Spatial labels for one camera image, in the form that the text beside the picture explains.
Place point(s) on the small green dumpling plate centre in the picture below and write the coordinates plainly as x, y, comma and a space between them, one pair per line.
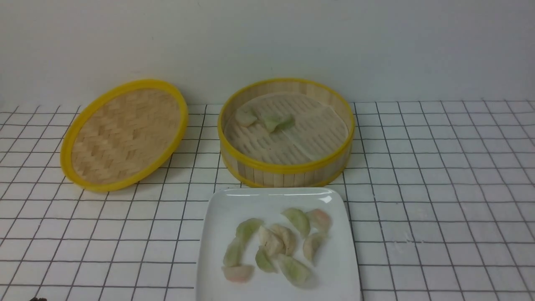
263, 261

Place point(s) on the yellow rimmed bamboo steamer basket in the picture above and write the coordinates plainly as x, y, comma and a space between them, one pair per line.
312, 152

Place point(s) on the green dumpling plate top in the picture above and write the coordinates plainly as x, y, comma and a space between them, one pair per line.
298, 219

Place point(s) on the pink dumpling plate bottom left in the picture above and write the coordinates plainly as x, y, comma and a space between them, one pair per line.
238, 273

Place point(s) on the white dumpling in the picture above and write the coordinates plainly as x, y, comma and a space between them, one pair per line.
245, 117
271, 242

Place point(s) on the green dumpling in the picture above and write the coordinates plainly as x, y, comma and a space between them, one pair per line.
294, 271
274, 122

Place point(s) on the white square plate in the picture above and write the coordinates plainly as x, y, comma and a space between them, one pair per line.
334, 273

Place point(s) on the green dumpling plate upper left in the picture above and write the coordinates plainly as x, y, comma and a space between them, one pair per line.
247, 228

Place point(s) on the pink dumpling plate top right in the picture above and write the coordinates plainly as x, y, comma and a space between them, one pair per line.
320, 220

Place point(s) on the pink dumpling plate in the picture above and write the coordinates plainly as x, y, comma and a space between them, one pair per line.
320, 220
238, 273

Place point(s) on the yellow rimmed bamboo steamer lid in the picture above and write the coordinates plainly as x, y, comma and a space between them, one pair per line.
124, 135

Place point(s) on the white dumpling plate right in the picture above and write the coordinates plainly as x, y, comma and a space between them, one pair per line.
311, 245

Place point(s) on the white dumpling plate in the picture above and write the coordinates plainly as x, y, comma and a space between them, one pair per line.
287, 237
311, 245

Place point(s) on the white dumpling plate centre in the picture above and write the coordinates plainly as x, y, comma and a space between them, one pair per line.
287, 237

